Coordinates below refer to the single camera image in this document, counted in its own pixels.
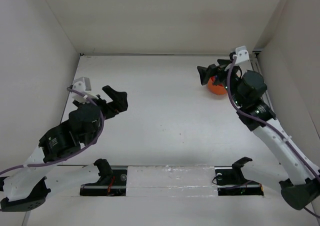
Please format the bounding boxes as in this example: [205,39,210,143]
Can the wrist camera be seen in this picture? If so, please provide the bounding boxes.
[69,76,92,103]
[230,45,250,65]

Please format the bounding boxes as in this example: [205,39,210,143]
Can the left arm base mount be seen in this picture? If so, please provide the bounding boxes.
[79,158,128,197]

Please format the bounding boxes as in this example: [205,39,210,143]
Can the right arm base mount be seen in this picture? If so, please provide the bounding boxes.
[211,157,264,196]

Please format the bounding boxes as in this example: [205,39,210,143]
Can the orange round organizer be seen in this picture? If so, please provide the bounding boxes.
[207,77,227,96]

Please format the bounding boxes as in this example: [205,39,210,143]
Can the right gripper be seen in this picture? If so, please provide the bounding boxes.
[197,58,244,107]

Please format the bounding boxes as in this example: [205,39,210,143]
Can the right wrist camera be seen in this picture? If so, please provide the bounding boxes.
[230,45,250,65]

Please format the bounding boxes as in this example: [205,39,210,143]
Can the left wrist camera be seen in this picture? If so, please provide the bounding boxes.
[69,76,92,103]

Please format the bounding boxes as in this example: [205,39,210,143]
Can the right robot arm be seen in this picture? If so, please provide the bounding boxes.
[197,59,320,211]

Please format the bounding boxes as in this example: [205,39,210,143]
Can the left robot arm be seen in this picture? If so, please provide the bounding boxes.
[0,83,128,213]

